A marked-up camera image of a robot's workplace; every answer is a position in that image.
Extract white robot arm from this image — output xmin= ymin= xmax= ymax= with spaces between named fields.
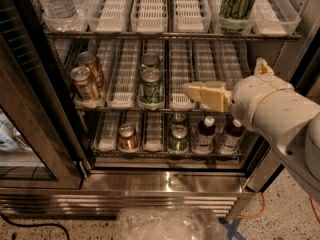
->
xmin=183 ymin=58 xmax=320 ymax=201

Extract top wire shelf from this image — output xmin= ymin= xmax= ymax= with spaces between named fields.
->
xmin=45 ymin=31 xmax=302 ymax=42

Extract green can bottom shelf front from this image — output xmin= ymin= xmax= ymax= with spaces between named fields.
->
xmin=168 ymin=125 xmax=187 ymax=152

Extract gold can rear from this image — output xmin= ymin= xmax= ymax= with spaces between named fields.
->
xmin=77 ymin=51 xmax=104 ymax=91

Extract black cable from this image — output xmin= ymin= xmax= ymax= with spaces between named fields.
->
xmin=0 ymin=214 xmax=70 ymax=240

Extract green can bottom shelf rear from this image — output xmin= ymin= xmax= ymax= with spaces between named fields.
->
xmin=171 ymin=113 xmax=187 ymax=126

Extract stainless steel fridge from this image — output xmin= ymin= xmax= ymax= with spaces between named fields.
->
xmin=0 ymin=0 xmax=319 ymax=219

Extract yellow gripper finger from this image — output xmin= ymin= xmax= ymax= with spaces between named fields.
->
xmin=183 ymin=81 xmax=231 ymax=112
xmin=254 ymin=57 xmax=274 ymax=75

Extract orange cable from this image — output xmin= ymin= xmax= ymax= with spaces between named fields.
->
xmin=237 ymin=192 xmax=320 ymax=224

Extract middle wire shelf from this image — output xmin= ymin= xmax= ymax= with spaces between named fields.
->
xmin=76 ymin=107 xmax=230 ymax=114

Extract wire shelf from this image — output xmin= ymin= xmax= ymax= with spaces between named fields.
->
xmin=45 ymin=31 xmax=302 ymax=42
xmin=76 ymin=107 xmax=230 ymax=114
xmin=94 ymin=150 xmax=241 ymax=159

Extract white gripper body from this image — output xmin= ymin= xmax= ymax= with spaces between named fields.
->
xmin=230 ymin=75 xmax=320 ymax=141

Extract gold can bottom shelf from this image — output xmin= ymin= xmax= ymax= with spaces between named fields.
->
xmin=119 ymin=124 xmax=138 ymax=151

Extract gold can front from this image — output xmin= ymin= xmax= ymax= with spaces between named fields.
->
xmin=70 ymin=66 xmax=100 ymax=101

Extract clear water bottle front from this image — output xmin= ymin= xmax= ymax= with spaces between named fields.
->
xmin=39 ymin=0 xmax=77 ymax=19

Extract glass fridge door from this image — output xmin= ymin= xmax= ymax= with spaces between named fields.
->
xmin=0 ymin=0 xmax=91 ymax=190

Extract bottom wire shelf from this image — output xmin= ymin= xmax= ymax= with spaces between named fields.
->
xmin=94 ymin=150 xmax=241 ymax=159

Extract dark bottle white cap left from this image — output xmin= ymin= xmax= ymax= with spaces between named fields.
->
xmin=193 ymin=116 xmax=216 ymax=154

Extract tall green can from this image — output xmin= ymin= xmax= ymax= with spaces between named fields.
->
xmin=219 ymin=0 xmax=256 ymax=20

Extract dark bottle white cap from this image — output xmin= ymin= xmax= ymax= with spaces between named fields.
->
xmin=193 ymin=116 xmax=216 ymax=154
xmin=218 ymin=119 xmax=245 ymax=155

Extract clear plastic bag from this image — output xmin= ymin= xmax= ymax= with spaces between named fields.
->
xmin=116 ymin=208 xmax=227 ymax=240

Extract green can middle shelf front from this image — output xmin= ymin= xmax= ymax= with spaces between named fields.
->
xmin=139 ymin=68 xmax=164 ymax=104

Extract dark bottle white cap right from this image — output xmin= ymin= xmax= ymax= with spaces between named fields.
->
xmin=218 ymin=119 xmax=245 ymax=155

